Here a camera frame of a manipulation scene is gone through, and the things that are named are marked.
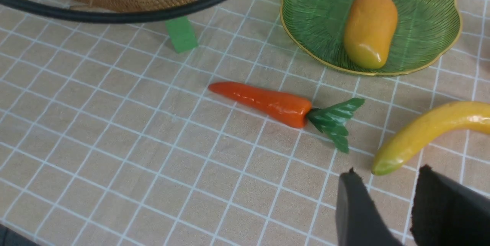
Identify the orange plastic carrot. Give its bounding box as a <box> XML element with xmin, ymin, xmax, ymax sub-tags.
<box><xmin>208</xmin><ymin>81</ymin><xmax>365</xmax><ymax>153</ymax></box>

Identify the green foam cube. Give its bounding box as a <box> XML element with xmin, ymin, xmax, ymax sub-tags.
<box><xmin>165</xmin><ymin>16</ymin><xmax>198</xmax><ymax>54</ymax></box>

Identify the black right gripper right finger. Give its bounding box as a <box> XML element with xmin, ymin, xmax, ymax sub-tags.
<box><xmin>410</xmin><ymin>165</ymin><xmax>490</xmax><ymax>246</ymax></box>

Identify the yellow plastic banana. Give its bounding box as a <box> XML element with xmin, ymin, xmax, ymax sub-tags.
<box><xmin>371</xmin><ymin>101</ymin><xmax>490</xmax><ymax>176</ymax></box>

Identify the yellow orange plastic mango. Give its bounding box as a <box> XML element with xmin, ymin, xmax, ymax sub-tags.
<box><xmin>343</xmin><ymin>0</ymin><xmax>399</xmax><ymax>69</ymax></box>

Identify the checkered beige tablecloth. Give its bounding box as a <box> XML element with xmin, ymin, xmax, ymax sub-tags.
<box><xmin>0</xmin><ymin>0</ymin><xmax>489</xmax><ymax>246</ymax></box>

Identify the green glass leaf plate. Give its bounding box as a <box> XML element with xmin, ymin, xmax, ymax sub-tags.
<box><xmin>280</xmin><ymin>0</ymin><xmax>463</xmax><ymax>77</ymax></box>

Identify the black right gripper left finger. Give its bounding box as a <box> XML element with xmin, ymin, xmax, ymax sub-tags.
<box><xmin>335</xmin><ymin>168</ymin><xmax>402</xmax><ymax>246</ymax></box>

